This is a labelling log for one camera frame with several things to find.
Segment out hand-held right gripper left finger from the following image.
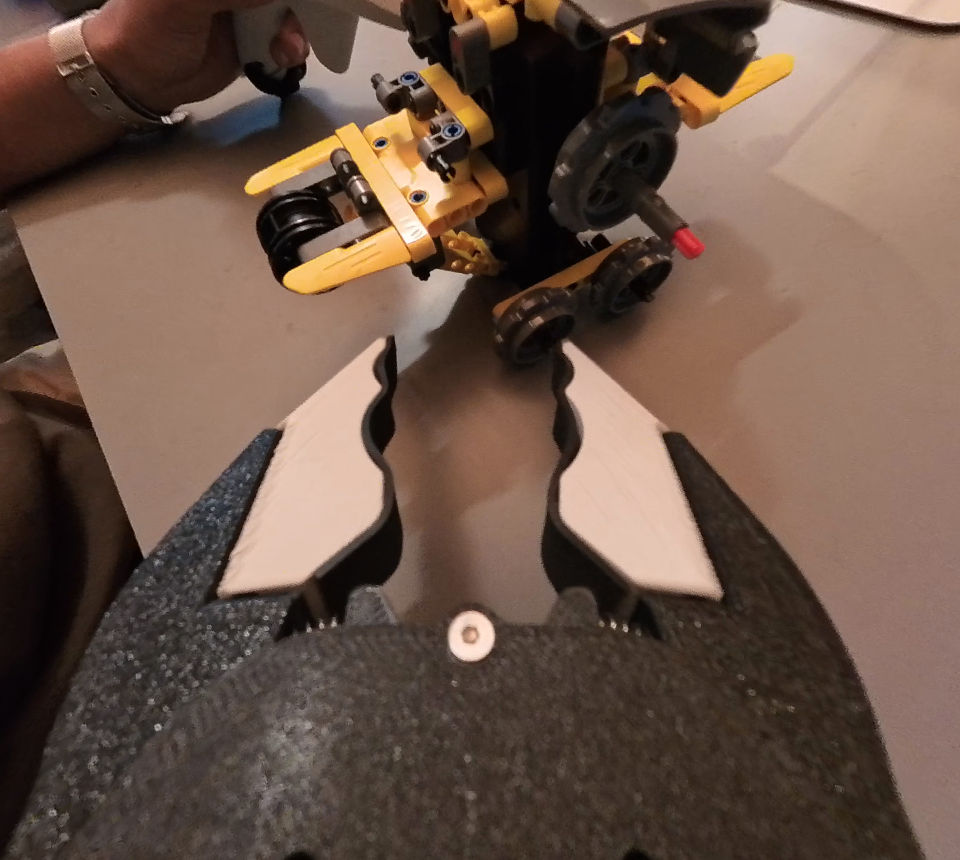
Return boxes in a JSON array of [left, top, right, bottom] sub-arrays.
[[216, 335, 404, 624]]

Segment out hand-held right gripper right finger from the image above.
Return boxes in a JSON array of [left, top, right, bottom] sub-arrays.
[[546, 341, 725, 627]]

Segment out yellow toy brick vehicle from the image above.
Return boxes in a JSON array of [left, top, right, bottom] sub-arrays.
[[246, 0, 796, 367]]

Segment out person's left hand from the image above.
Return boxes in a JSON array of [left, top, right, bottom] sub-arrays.
[[82, 0, 311, 117]]

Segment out silver wristwatch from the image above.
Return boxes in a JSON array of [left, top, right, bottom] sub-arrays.
[[47, 11, 189, 130]]

